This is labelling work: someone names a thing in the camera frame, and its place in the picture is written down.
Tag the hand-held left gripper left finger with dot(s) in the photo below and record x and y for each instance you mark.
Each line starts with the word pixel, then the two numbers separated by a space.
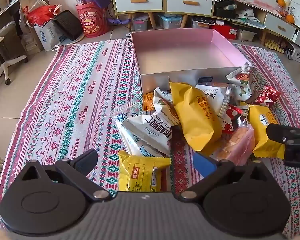
pixel 86 160

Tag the orange biscuit snack packet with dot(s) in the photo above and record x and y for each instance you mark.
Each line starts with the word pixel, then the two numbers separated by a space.
pixel 220 84

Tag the red round bucket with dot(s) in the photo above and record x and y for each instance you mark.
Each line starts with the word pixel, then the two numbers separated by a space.
pixel 92 22

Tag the red flat box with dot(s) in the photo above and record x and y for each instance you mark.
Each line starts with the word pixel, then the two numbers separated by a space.
pixel 223 31

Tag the tall shelf cabinet white drawer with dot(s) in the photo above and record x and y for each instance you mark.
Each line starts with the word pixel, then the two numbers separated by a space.
pixel 137 1

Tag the yellow snack packet blue emblem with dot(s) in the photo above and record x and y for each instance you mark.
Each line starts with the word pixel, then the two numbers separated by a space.
pixel 261 127

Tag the clear storage box black lid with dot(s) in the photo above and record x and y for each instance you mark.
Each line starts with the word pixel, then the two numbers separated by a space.
pixel 201 25

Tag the white paper bag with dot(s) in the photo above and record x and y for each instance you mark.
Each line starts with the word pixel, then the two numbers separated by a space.
pixel 47 35

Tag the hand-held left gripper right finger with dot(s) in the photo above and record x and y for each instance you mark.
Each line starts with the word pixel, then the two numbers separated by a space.
pixel 202 163

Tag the patterned woven mat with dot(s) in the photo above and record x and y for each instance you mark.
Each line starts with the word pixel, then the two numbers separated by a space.
pixel 77 92

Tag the low cabinet white drawer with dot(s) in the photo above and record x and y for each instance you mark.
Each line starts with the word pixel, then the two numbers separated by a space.
pixel 187 2

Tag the long low wooden stand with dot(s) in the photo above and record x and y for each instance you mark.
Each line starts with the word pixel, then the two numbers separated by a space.
pixel 277 26

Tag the long yellow snack packet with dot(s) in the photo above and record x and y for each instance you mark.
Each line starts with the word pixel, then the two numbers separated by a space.
pixel 195 115

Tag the white paw print snack packet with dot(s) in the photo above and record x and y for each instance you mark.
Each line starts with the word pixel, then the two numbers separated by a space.
pixel 212 97

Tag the red plastic bag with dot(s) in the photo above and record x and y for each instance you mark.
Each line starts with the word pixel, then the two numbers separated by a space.
pixel 41 13

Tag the white fruit print snack packet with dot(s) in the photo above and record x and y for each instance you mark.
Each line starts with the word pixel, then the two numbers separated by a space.
pixel 241 87

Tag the clear storage box blue lid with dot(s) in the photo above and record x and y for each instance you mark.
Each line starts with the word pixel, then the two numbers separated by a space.
pixel 170 22

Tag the black mesh basket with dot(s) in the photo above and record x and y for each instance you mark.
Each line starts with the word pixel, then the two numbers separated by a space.
pixel 68 25

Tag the white office chair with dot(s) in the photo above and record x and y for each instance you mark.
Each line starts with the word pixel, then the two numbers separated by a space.
pixel 5 62

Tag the pink clear cake packet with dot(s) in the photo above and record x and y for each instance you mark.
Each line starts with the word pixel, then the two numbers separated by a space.
pixel 237 142

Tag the yellow snack packet red label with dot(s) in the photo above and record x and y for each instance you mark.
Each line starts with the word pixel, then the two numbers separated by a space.
pixel 140 172

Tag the orange fruit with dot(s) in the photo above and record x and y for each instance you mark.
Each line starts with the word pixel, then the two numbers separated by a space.
pixel 280 2
pixel 290 19

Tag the clear blue bread packet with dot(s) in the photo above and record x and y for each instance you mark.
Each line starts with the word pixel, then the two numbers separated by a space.
pixel 132 145

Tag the pink cardboard box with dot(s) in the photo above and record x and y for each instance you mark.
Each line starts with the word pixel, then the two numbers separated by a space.
pixel 177 52

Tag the white nut snack packet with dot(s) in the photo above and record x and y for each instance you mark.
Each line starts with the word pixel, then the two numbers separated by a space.
pixel 165 110
pixel 152 130

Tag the red foil snack packet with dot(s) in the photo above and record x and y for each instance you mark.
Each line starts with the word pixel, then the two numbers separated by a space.
pixel 230 120
pixel 267 96

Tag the golden orange snack packet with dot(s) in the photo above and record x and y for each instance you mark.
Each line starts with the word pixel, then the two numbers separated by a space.
pixel 148 102

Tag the white flat device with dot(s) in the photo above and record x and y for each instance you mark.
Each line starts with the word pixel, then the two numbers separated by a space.
pixel 128 34

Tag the clear storage box grey lid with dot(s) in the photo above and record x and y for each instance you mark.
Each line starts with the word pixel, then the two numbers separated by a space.
pixel 140 23

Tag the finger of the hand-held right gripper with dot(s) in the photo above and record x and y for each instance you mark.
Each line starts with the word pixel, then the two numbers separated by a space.
pixel 285 132

